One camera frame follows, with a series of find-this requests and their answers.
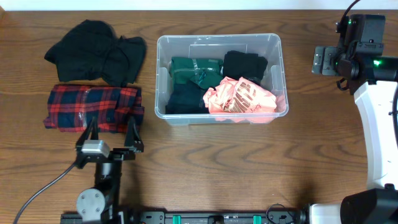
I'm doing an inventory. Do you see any dark green garment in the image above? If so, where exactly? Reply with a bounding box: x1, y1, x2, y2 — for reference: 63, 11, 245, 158
169, 57, 223, 90

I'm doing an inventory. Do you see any dark navy garment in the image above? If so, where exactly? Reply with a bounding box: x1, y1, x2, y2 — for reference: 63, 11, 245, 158
165, 82, 209, 114

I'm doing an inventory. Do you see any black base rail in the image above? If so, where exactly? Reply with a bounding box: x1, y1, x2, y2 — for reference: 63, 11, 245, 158
60, 208, 312, 224

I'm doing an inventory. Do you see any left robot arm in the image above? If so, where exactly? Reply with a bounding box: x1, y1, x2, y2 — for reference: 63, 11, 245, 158
74, 116, 144, 223

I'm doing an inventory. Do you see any black taped garment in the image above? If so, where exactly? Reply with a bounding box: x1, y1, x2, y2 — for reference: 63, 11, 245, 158
223, 50, 268, 85

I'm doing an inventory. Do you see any pink shirt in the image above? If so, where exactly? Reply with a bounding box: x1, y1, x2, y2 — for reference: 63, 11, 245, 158
203, 77, 287, 123

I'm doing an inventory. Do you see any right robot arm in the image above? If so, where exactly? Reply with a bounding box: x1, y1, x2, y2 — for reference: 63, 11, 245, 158
302, 14, 397, 223

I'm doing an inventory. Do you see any red navy plaid shirt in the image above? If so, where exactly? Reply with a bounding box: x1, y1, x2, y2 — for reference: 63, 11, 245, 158
44, 85, 144, 133

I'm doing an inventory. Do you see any clear plastic storage bin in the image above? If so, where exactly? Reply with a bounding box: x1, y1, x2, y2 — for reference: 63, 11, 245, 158
154, 33, 289, 126

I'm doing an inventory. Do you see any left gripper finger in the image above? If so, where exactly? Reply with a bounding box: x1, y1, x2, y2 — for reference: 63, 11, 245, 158
124, 116, 144, 149
75, 117, 98, 147

